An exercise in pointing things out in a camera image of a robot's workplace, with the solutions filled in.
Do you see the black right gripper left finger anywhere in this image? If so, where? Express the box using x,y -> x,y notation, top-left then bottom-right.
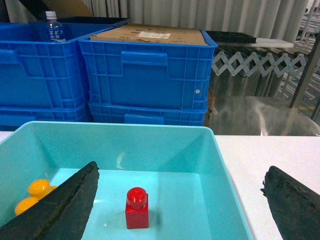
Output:
0,161 -> 100,240

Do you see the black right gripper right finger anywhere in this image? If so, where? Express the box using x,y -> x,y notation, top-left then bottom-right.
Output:
261,165 -> 320,240

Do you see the red toy block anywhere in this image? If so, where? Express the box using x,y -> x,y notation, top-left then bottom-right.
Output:
125,187 -> 150,229

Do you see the yellow toy block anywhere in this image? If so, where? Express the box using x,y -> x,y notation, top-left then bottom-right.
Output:
14,179 -> 57,216

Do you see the teal plastic tray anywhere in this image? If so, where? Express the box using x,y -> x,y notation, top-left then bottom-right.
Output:
0,121 -> 253,240

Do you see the blue crate lower left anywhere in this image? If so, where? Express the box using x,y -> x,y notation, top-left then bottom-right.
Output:
0,103 -> 93,131

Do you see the blue crate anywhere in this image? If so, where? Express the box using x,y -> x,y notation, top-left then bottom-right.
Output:
0,22 -> 112,109
0,103 -> 93,131
88,102 -> 207,126
79,31 -> 217,111

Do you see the expandable roller conveyor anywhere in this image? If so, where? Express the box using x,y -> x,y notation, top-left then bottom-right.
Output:
209,41 -> 313,99

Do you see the blue crate upper left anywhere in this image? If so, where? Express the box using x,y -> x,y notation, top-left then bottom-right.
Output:
0,22 -> 112,109

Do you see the blue crate lower right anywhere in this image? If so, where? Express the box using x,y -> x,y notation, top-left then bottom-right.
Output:
88,102 -> 207,126

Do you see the blue crate upper right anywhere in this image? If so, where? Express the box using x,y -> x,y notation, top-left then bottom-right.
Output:
79,31 -> 217,111

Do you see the clear water bottle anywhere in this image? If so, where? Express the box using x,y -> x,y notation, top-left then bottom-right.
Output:
45,11 -> 66,43

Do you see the black tray on conveyor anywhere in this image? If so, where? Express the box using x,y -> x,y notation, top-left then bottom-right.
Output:
205,30 -> 257,44

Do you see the brown cardboard sheet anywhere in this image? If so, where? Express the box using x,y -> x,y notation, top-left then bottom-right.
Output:
90,23 -> 207,46

